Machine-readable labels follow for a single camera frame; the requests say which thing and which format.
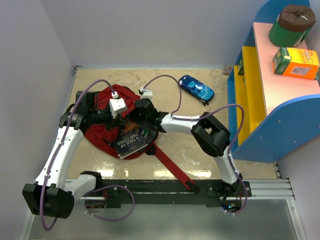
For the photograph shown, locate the red student backpack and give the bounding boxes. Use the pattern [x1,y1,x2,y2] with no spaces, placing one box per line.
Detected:
[85,84,200,193]

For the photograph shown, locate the Tale of Two Cities book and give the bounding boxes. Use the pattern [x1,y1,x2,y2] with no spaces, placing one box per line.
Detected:
[113,121,148,159]

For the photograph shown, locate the blue patterned pencil case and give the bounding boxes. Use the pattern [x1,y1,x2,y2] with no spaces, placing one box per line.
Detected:
[178,75,215,103]

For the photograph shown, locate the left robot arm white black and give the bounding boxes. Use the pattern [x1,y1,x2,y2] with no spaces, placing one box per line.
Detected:
[22,89,127,219]

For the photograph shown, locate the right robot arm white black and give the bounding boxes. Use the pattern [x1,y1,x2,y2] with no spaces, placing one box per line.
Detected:
[134,98,245,197]

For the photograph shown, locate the green box on shelf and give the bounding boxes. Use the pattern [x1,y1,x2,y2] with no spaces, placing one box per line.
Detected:
[237,57,245,76]

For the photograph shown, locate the blue yellow pink shelf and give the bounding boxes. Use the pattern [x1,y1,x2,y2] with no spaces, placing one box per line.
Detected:
[227,0,320,163]

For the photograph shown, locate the orange green crayon box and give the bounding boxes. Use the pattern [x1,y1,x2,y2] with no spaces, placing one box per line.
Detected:
[272,47,320,80]

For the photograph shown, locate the green cylinder brown lid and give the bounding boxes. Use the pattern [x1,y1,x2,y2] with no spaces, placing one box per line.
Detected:
[268,4,316,48]

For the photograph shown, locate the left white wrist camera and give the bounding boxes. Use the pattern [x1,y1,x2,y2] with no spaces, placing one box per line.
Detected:
[109,98,128,119]

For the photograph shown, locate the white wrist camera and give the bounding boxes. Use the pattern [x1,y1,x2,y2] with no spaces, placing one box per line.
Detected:
[138,87,153,101]
[109,98,128,119]

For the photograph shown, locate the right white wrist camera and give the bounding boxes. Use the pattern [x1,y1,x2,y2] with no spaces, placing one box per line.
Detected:
[138,87,153,101]

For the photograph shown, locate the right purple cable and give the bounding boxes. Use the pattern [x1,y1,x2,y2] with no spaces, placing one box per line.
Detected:
[141,74,249,216]

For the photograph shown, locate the purple cable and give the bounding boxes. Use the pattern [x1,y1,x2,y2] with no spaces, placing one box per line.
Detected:
[39,79,136,231]
[141,74,249,216]

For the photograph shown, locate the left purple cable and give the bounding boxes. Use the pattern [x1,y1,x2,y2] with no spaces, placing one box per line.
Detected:
[39,79,136,231]

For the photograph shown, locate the aluminium rail frame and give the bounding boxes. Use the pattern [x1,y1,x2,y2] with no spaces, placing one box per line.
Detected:
[18,65,307,240]

